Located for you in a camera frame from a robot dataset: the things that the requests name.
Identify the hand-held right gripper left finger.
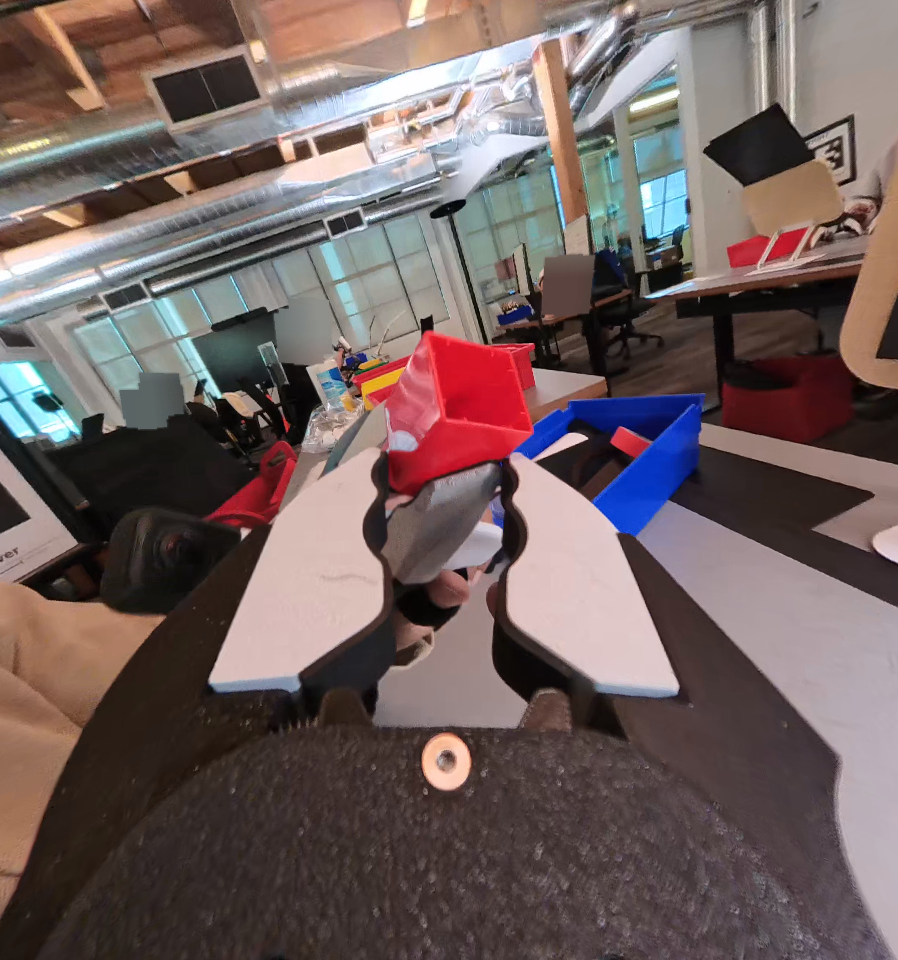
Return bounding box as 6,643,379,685
207,448,399,695

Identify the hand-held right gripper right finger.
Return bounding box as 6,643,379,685
490,452,681,699

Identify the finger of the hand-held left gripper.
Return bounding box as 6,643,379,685
381,462,505,588
320,403,390,475

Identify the blue plastic bin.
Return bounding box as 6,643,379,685
515,393,706,537

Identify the person's left forearm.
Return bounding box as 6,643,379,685
0,581,166,925

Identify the person's left hand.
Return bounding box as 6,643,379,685
426,567,472,611

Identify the red backpack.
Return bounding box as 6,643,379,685
207,441,300,530

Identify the printed tag poster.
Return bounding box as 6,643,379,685
0,416,80,586

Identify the black monitor screen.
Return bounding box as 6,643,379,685
191,311,279,393

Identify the red plastic bin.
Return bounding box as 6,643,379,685
726,234,816,270
491,342,537,391

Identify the red bag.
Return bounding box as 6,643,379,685
721,356,856,445

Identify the long wooden desk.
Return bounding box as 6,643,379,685
647,236,870,395

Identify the ceiling air vent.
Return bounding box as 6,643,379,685
145,48,267,135

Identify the wooden board with black sheet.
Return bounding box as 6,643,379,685
840,97,898,393

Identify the tilted board on stand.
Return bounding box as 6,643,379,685
702,103,847,270

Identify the framed tag print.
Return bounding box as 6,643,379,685
803,114,858,189

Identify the silver air duct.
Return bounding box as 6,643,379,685
0,15,645,331

